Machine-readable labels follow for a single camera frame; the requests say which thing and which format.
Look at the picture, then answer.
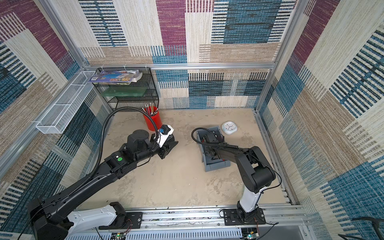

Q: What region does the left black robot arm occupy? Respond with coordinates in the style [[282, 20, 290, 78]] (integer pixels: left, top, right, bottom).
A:
[[28, 109, 178, 240]]

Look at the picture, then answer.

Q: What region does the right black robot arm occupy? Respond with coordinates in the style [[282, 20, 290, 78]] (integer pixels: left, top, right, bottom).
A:
[[191, 128, 282, 225]]

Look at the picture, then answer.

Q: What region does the grey plastic parts bin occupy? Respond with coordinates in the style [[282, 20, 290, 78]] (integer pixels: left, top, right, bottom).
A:
[[195, 127, 231, 172]]

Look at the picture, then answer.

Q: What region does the round white clock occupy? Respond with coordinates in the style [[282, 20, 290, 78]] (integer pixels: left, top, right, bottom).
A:
[[222, 121, 238, 135]]

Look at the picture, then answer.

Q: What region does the red pen cup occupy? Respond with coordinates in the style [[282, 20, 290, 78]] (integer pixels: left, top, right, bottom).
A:
[[142, 103, 163, 132]]

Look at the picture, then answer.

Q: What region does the green board on shelf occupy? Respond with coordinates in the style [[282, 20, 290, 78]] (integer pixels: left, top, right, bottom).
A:
[[101, 87, 147, 97]]

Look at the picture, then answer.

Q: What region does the colourful book on shelf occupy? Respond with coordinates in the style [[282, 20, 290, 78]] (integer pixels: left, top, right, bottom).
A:
[[88, 70, 143, 85]]

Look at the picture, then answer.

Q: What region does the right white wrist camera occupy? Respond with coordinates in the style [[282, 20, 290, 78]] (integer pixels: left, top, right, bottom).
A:
[[203, 132, 219, 144]]

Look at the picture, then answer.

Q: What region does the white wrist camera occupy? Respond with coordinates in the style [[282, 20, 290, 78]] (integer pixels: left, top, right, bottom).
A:
[[203, 132, 219, 144], [157, 125, 174, 148]]

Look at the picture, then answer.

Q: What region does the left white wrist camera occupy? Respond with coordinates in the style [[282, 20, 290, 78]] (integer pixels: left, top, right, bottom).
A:
[[157, 125, 174, 148]]

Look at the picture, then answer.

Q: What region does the black wire shelf rack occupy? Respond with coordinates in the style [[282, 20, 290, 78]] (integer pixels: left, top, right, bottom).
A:
[[88, 67, 160, 110]]

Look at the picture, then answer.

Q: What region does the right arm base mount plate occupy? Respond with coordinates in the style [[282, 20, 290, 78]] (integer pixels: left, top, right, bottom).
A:
[[221, 207, 266, 226]]

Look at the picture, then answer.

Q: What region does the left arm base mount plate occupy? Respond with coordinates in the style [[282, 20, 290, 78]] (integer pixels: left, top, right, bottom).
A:
[[117, 212, 143, 229]]

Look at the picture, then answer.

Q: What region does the white mesh wall basket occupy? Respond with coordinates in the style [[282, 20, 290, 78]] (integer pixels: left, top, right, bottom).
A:
[[36, 71, 95, 134]]

